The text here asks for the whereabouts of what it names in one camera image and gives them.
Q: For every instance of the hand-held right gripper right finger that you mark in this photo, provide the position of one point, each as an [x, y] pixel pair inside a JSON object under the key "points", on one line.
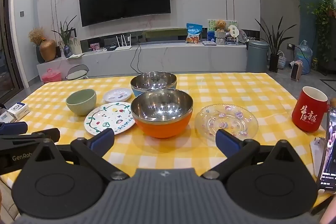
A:
{"points": [[227, 140]]}

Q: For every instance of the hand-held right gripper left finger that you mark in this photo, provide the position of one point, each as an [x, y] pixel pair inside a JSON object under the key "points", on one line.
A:
{"points": [[103, 138]]}

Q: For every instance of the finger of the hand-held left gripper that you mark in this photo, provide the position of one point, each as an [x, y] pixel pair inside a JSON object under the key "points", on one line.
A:
{"points": [[39, 136], [14, 128]]}

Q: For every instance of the clear glass patterned bowl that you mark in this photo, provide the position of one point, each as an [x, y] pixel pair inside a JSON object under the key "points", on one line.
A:
{"points": [[225, 116]]}

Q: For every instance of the green ceramic bowl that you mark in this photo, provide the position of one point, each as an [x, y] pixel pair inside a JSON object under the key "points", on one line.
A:
{"points": [[78, 106]]}

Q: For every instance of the orange steel bowl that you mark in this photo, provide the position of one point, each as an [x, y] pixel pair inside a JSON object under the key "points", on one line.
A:
{"points": [[162, 127]]}

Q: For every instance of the white blue box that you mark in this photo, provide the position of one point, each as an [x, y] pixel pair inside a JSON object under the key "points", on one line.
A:
{"points": [[5, 117]]}

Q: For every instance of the large decorated white plate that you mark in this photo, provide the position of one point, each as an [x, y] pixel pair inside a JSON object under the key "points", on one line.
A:
{"points": [[110, 116]]}

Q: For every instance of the small decorated white plate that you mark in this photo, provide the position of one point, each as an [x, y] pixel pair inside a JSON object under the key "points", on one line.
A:
{"points": [[118, 95]]}

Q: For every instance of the yellow checked tablecloth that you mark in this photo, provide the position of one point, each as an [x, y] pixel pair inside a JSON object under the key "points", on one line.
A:
{"points": [[262, 92]]}

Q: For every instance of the pink basket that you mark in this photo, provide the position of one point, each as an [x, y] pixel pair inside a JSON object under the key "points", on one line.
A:
{"points": [[51, 77]]}

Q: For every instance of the grey chair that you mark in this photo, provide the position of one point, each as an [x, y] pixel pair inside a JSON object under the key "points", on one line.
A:
{"points": [[77, 73]]}

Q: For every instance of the red mug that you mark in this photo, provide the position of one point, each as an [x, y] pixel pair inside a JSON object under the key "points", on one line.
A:
{"points": [[307, 113]]}

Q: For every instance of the gold vase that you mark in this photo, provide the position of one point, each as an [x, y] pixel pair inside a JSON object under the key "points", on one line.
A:
{"points": [[48, 50]]}

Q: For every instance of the grey trash bin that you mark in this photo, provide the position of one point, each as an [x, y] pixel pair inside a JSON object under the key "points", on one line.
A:
{"points": [[257, 58]]}

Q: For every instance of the open booklet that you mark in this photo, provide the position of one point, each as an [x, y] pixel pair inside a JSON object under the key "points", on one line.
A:
{"points": [[76, 56]]}

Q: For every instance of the blue vase with plant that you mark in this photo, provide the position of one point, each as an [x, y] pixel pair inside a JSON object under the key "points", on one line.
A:
{"points": [[67, 50]]}

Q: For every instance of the white phone stand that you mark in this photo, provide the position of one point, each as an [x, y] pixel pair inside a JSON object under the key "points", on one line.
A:
{"points": [[316, 150]]}

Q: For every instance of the small black box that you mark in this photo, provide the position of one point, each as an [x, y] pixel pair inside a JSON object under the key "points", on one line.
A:
{"points": [[110, 48]]}

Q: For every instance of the long-leaf potted plant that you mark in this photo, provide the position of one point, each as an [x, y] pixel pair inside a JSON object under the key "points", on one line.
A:
{"points": [[274, 62]]}

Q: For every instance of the white marble TV console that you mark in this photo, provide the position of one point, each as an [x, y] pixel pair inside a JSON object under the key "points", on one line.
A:
{"points": [[183, 58]]}

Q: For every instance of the white router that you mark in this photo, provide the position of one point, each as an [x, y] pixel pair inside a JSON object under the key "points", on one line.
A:
{"points": [[123, 48]]}

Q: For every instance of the white woven basket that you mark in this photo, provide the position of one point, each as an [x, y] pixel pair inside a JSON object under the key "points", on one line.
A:
{"points": [[281, 62]]}

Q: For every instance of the dried flowers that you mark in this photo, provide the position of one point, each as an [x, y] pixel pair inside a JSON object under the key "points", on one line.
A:
{"points": [[36, 35]]}

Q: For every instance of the dark glass door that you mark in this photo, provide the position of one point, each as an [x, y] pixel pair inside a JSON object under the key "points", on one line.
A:
{"points": [[8, 29]]}

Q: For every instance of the beige heater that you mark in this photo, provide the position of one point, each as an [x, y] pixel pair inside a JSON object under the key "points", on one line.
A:
{"points": [[297, 70]]}

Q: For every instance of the white art card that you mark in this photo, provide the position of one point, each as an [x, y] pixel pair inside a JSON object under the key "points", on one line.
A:
{"points": [[76, 43]]}

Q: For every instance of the grey fabric pouch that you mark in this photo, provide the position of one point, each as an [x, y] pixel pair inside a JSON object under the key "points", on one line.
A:
{"points": [[220, 37]]}

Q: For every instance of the smartphone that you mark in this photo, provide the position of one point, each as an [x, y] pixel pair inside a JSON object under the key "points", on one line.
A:
{"points": [[329, 161]]}

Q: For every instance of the blue tissue pack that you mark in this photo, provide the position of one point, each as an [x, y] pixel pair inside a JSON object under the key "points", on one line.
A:
{"points": [[211, 36]]}

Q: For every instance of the round patterned fan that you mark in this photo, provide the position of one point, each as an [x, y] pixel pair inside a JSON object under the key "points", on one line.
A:
{"points": [[243, 36]]}

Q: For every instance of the round white hand fan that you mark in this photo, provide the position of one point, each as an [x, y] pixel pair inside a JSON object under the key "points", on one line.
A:
{"points": [[233, 31]]}

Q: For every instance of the blue snack bag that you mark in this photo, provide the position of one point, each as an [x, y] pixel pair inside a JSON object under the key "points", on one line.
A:
{"points": [[194, 32]]}

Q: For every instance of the blue water bottle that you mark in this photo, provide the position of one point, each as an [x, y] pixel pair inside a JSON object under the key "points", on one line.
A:
{"points": [[304, 56]]}

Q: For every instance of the brown teddy bear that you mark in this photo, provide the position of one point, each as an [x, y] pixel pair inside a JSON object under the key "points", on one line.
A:
{"points": [[221, 25]]}

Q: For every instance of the green picture board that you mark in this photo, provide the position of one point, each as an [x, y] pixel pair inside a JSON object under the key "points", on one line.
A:
{"points": [[211, 24]]}

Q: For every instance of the dark cabinet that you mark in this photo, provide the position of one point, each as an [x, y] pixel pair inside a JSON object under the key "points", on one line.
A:
{"points": [[328, 66]]}

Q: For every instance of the leafy cabinet plant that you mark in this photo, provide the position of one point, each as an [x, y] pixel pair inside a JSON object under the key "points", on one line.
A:
{"points": [[324, 11]]}

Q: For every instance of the pink photo frame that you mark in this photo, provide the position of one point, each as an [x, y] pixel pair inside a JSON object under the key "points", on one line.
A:
{"points": [[94, 47]]}

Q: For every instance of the wall socket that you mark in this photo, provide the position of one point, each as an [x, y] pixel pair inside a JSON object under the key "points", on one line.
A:
{"points": [[291, 46]]}

